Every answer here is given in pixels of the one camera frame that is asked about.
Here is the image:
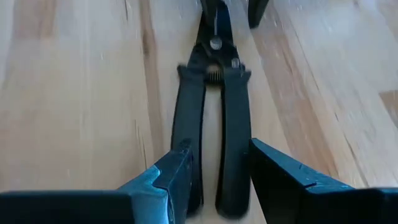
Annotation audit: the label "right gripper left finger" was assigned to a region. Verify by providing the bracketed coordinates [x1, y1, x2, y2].
[0, 138, 195, 224]

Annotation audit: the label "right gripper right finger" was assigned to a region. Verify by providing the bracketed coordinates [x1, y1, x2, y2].
[248, 138, 398, 224]

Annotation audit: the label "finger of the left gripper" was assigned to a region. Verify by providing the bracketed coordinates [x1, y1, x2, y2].
[248, 0, 271, 30]
[200, 0, 218, 24]

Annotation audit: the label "black wire stripper pliers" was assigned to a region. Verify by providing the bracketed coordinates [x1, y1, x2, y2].
[170, 0, 252, 218]

